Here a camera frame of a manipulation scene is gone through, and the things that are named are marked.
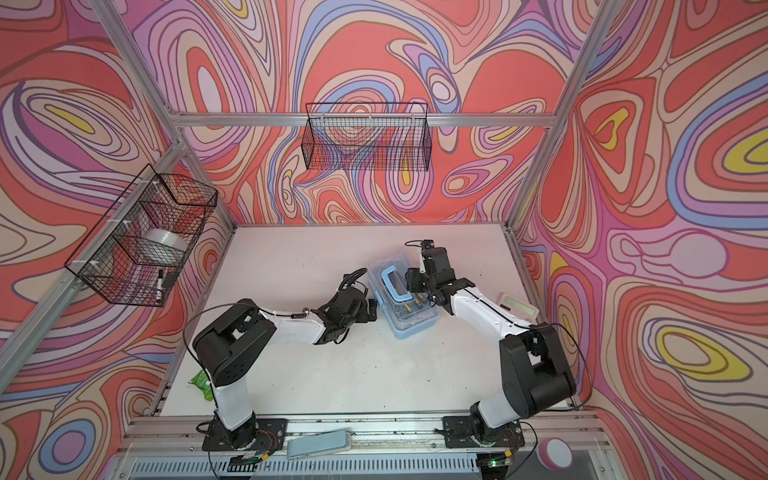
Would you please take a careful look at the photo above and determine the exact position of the blue plastic tool box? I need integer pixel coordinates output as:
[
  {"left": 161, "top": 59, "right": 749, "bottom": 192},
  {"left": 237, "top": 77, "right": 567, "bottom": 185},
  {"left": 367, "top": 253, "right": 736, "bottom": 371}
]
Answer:
[{"left": 367, "top": 256, "right": 439, "bottom": 339}]

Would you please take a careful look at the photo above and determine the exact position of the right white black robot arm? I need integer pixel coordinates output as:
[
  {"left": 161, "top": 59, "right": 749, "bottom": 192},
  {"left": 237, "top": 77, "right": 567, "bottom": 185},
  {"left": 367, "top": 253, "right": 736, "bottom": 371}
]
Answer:
[{"left": 405, "top": 239, "right": 576, "bottom": 446}]

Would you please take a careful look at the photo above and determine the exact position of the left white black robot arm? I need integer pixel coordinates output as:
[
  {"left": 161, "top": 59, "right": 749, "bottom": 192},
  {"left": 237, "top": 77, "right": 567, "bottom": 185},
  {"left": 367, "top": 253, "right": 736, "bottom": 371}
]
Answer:
[{"left": 191, "top": 281, "right": 376, "bottom": 432}]

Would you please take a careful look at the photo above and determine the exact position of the pink calculator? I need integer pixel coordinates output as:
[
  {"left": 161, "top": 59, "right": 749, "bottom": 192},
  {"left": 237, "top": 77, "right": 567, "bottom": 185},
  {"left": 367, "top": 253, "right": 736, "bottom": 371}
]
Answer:
[{"left": 499, "top": 293, "right": 539, "bottom": 323}]

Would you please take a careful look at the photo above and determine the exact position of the green packet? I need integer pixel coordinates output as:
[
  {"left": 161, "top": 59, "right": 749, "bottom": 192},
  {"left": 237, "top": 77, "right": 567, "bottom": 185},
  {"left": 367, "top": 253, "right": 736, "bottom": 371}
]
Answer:
[{"left": 188, "top": 370, "right": 214, "bottom": 402}]

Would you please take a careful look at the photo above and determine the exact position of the black marker pen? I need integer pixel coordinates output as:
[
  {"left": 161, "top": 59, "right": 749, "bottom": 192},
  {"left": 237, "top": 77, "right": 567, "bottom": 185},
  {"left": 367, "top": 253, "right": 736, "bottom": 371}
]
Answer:
[{"left": 155, "top": 269, "right": 164, "bottom": 305}]

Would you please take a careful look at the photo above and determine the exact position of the silver tape roll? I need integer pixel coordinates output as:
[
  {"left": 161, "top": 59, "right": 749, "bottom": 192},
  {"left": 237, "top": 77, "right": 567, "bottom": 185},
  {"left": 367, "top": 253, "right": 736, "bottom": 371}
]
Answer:
[{"left": 143, "top": 228, "right": 188, "bottom": 251}]

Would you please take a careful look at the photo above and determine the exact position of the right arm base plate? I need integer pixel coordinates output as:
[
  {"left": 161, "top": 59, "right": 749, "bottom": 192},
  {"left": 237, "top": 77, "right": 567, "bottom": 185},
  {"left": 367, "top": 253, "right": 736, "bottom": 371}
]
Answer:
[{"left": 435, "top": 415, "right": 525, "bottom": 452}]

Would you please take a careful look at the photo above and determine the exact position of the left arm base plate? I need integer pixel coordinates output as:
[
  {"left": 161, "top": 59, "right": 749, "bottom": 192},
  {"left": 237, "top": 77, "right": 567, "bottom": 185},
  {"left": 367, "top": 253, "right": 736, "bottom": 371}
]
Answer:
[{"left": 200, "top": 415, "right": 288, "bottom": 453}]

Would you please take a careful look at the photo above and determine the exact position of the back black wire basket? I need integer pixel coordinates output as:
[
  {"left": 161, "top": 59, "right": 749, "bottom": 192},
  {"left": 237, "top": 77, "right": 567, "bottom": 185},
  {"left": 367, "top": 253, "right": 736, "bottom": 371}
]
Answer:
[{"left": 301, "top": 101, "right": 432, "bottom": 172}]

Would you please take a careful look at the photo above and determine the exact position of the black wire basket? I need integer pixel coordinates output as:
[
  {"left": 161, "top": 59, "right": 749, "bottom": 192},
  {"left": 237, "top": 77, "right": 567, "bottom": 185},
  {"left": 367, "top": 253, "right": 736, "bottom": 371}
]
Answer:
[
  {"left": 301, "top": 101, "right": 432, "bottom": 172},
  {"left": 65, "top": 166, "right": 218, "bottom": 307}
]

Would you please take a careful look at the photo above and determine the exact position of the left black wire basket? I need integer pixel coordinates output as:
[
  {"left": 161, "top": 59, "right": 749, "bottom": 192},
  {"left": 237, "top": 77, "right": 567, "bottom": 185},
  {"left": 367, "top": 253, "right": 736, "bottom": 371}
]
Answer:
[{"left": 65, "top": 166, "right": 218, "bottom": 307}]

